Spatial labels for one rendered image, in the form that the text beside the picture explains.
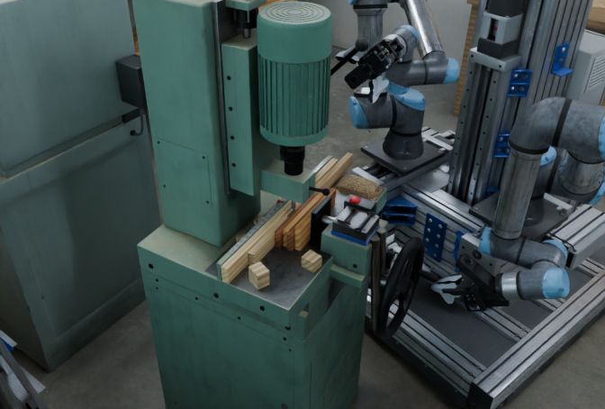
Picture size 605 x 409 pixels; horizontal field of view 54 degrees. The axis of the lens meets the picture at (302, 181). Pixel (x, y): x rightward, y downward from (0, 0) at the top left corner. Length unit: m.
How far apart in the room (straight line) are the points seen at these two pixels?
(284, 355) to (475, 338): 0.93
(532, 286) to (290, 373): 0.70
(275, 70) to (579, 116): 0.69
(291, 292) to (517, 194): 0.62
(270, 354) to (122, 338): 1.06
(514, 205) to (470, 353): 0.88
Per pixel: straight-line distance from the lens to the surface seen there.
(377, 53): 1.60
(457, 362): 2.29
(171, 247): 1.81
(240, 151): 1.58
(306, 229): 1.59
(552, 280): 1.60
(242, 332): 1.76
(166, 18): 1.51
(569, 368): 2.74
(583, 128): 1.47
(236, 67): 1.47
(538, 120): 1.48
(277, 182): 1.61
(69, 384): 2.59
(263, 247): 1.57
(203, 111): 1.54
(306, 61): 1.37
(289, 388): 1.82
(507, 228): 1.65
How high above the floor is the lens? 1.94
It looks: 34 degrees down
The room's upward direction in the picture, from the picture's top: 1 degrees clockwise
